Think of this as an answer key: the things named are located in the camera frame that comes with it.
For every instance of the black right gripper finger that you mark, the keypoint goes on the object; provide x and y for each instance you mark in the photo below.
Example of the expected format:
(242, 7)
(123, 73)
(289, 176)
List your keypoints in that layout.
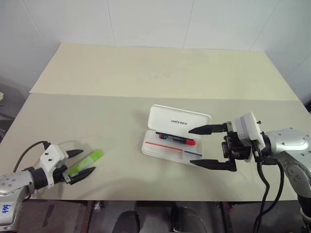
(208, 129)
(213, 164)

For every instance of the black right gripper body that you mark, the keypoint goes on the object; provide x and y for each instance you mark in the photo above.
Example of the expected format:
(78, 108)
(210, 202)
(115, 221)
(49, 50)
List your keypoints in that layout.
(235, 145)

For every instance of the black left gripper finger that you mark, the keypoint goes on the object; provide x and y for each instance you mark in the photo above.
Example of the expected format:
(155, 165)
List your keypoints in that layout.
(82, 174)
(74, 153)

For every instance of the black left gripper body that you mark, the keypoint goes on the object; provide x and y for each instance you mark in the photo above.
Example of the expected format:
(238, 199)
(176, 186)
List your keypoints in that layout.
(61, 175)

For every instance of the green marker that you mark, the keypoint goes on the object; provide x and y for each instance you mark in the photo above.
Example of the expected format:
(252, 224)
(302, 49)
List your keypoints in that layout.
(85, 161)

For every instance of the red marker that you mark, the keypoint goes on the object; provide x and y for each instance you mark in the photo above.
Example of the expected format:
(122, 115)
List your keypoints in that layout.
(176, 139)

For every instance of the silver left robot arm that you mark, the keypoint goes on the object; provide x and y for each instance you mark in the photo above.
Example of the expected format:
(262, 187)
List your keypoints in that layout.
(14, 184)

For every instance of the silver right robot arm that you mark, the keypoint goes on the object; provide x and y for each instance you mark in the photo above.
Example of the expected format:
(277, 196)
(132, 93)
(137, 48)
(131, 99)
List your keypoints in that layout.
(289, 155)

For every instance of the white pencil case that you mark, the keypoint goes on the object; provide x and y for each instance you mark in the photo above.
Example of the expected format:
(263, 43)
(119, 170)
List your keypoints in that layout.
(176, 135)

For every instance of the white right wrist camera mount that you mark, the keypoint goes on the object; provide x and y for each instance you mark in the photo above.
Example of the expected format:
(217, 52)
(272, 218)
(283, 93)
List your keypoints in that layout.
(249, 134)

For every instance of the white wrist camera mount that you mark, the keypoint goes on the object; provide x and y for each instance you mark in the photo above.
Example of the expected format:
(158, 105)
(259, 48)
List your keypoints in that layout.
(249, 134)
(50, 157)

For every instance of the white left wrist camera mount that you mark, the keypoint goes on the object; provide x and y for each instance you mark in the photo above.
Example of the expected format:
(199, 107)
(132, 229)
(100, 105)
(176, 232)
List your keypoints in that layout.
(50, 157)

